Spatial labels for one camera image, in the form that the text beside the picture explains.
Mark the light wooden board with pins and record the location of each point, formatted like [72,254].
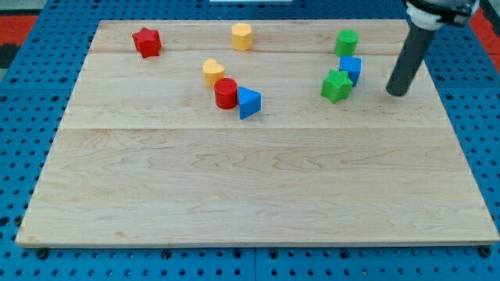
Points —
[144,157]

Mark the yellow hexagon block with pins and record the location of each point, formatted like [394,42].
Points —
[241,36]

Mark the blue triangle block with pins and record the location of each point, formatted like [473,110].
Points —
[249,102]

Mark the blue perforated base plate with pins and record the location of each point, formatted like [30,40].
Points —
[34,93]

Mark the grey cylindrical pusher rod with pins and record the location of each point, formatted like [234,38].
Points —
[415,47]

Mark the green cylinder block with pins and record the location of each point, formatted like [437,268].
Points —
[346,43]

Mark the blue cube block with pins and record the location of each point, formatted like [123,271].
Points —
[353,66]

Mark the yellow heart block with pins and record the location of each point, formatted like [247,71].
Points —
[213,71]

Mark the green star block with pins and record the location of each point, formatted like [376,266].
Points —
[336,86]

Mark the red star block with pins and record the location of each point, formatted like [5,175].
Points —
[147,42]

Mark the red cylinder block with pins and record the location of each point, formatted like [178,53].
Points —
[226,93]

